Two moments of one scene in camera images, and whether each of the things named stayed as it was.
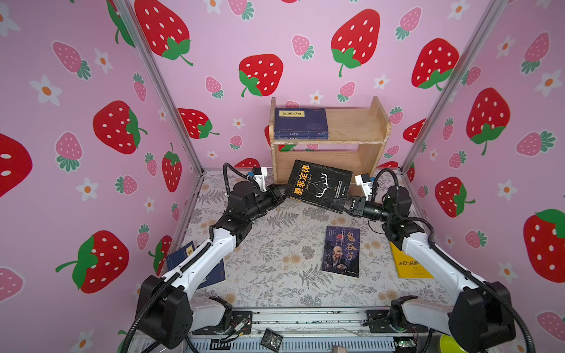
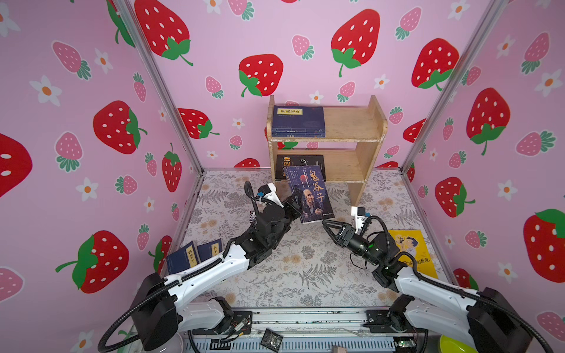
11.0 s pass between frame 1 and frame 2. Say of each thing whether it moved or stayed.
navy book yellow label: stayed
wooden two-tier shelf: stayed
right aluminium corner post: stayed
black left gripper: moved
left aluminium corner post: stayed
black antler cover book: moved
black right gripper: moved
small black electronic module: stayed
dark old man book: moved
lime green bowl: stayed
